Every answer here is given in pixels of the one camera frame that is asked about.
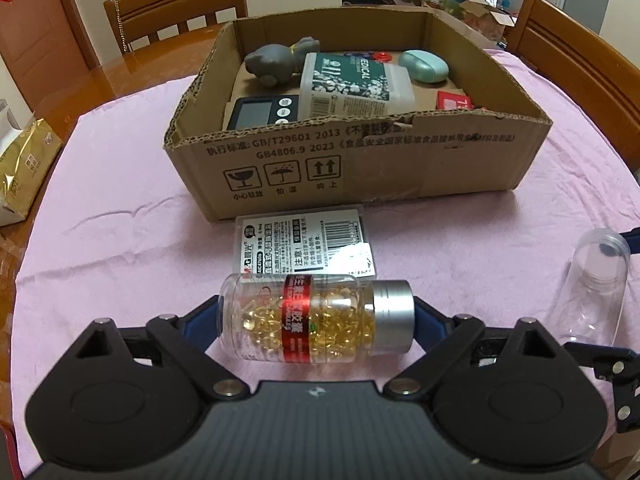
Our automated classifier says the brown wooden door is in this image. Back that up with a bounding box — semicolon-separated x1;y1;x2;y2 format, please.
0;0;103;111

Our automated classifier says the red edged dark object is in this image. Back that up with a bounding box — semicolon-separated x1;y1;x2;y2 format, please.
0;420;23;480

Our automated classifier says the battery blister pack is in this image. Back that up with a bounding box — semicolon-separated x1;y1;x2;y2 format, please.
233;207;378;279

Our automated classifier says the small red box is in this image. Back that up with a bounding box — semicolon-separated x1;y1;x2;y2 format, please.
436;91;475;110

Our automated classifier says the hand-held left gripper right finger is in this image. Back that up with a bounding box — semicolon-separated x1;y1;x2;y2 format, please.
384;299;571;401

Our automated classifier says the black digital timer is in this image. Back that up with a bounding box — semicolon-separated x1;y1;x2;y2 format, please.
225;94;301;131

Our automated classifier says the brown floor cardboard box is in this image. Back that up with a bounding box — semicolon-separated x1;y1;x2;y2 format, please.
460;0;518;41

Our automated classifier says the white jar floral label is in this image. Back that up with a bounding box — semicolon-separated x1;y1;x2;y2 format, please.
299;52;417;118

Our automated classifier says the clear bottle of gold capsules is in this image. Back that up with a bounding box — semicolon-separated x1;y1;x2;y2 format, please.
220;274;416;363

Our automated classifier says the wooden chair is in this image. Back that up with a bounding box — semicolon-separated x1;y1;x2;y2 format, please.
103;0;249;56
505;0;640;171

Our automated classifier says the pink cloth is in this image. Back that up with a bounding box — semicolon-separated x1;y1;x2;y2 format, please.
15;49;640;480

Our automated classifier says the teal oval case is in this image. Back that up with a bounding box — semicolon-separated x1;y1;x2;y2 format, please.
398;50;449;83

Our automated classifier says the grey toy figure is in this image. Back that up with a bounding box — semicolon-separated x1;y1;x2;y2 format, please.
245;37;321;86

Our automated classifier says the gold foil packet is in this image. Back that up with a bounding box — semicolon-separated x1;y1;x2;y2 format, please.
0;119;63;226

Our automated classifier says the clear plastic bottle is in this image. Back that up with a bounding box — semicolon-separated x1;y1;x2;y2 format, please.
545;228;632;346

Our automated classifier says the white box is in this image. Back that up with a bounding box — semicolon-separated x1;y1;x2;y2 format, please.
0;100;36;146

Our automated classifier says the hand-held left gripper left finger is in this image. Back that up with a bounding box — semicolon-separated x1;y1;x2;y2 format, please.
70;297;249;402

